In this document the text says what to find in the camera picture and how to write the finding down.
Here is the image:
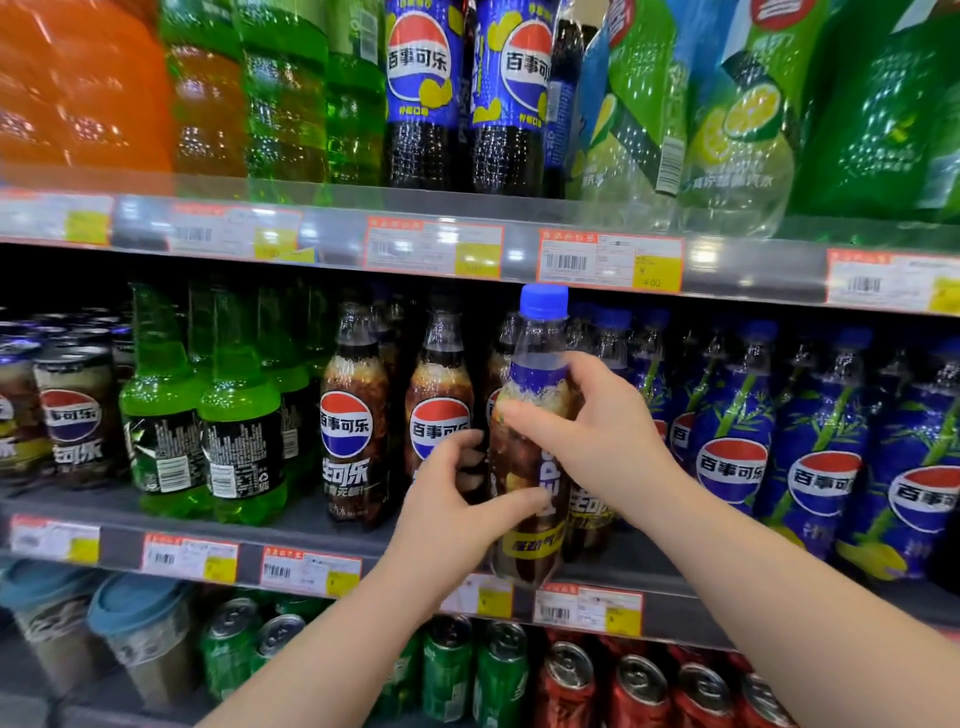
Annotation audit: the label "clear soda bottle green label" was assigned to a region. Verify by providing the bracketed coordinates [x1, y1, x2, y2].
[568, 0, 703, 235]
[677, 0, 830, 241]

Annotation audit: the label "green bottles with black labels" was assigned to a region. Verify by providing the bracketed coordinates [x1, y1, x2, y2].
[119, 281, 337, 528]

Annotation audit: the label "person's left hand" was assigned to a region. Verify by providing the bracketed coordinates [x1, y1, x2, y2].
[389, 428, 553, 594]

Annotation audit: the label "blue lidded drink cup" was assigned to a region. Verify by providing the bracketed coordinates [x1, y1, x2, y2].
[0, 560, 108, 699]
[87, 573, 202, 710]

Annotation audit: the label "person's right hand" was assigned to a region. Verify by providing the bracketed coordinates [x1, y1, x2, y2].
[496, 350, 680, 530]

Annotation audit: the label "rows of short brown cans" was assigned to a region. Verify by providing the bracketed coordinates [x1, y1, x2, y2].
[0, 307, 138, 489]

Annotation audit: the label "rows of green soda cans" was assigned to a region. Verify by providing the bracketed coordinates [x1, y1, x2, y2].
[198, 588, 532, 728]

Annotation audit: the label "dark soda bottle blue label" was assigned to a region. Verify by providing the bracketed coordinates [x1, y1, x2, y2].
[543, 18, 586, 199]
[470, 0, 560, 198]
[383, 0, 472, 190]

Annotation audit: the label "row of brown Pepsi bottles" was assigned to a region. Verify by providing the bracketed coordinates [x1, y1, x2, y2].
[482, 311, 524, 425]

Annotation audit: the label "person's right forearm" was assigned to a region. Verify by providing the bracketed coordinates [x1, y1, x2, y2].
[637, 464, 960, 728]

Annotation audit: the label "black cap Pepsi bottle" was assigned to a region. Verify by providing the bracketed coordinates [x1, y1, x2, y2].
[404, 296, 476, 485]
[320, 299, 393, 528]

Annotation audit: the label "rows of red soda cans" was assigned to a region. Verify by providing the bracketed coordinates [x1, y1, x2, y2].
[534, 626, 798, 728]

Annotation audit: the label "person's left forearm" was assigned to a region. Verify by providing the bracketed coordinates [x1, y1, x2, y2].
[198, 554, 466, 728]

